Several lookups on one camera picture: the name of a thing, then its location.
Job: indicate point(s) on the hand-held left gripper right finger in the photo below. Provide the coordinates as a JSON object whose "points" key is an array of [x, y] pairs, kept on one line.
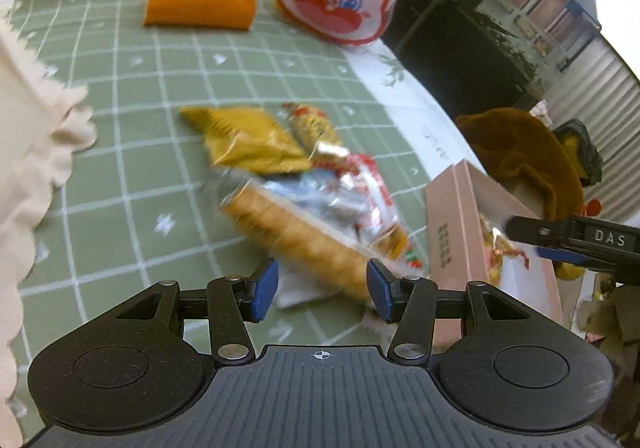
{"points": [[378, 290]]}

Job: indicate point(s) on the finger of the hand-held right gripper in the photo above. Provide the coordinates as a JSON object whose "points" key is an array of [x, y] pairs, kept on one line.
{"points": [[555, 254], [540, 230]]}

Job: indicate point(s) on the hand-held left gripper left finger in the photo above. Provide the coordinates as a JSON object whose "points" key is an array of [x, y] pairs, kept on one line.
{"points": [[265, 290]]}

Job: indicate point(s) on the clear round cracker packet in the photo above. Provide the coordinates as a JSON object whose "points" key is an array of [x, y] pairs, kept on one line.
{"points": [[300, 238]]}

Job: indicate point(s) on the pink cardboard box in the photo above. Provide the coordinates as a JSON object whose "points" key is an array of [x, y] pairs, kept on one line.
{"points": [[457, 228]]}

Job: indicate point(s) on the yellow snack packet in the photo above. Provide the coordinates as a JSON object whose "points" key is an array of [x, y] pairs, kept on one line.
{"points": [[245, 141]]}

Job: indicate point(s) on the brown plush toy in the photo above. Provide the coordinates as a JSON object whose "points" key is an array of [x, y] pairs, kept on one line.
{"points": [[520, 153]]}

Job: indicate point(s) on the grey yellow plush toy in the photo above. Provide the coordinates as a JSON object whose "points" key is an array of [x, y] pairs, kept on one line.
{"points": [[582, 148]]}

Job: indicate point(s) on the red white striped snack packet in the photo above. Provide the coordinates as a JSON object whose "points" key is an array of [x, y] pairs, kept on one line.
{"points": [[372, 188]]}

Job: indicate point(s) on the small gold-tied candy packet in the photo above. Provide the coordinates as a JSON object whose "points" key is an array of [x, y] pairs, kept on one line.
{"points": [[315, 128]]}

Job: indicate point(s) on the white leaf print tablecloth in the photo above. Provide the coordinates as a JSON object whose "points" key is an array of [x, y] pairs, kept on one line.
{"points": [[410, 93]]}

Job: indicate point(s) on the black cabinet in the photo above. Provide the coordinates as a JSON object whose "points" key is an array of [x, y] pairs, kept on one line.
{"points": [[450, 43]]}

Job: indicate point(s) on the green checked tablecloth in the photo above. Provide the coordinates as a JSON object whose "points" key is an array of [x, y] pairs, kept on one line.
{"points": [[145, 93]]}

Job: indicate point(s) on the cream ruffled cloth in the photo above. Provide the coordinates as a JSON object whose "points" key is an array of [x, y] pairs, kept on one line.
{"points": [[25, 168]]}

